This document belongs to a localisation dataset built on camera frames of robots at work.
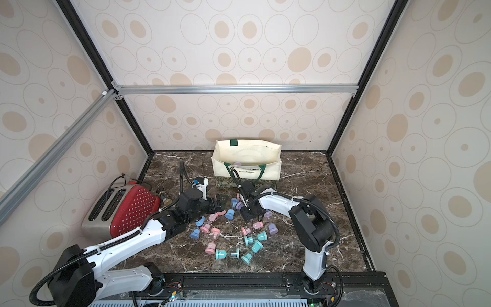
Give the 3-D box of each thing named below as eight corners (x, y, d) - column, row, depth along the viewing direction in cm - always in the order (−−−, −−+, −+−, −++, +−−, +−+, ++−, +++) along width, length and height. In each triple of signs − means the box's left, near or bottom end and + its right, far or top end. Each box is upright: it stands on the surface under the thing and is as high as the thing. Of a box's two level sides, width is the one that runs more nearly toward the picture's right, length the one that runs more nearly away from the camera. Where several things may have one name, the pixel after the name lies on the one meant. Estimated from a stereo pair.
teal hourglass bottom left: (216, 260, 81) (215, 258, 78) (216, 252, 84) (215, 249, 80) (239, 259, 82) (239, 256, 79) (239, 250, 84) (239, 247, 81)
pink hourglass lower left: (200, 231, 89) (199, 229, 87) (205, 223, 91) (204, 221, 89) (217, 240, 86) (216, 238, 84) (221, 231, 89) (221, 229, 87)
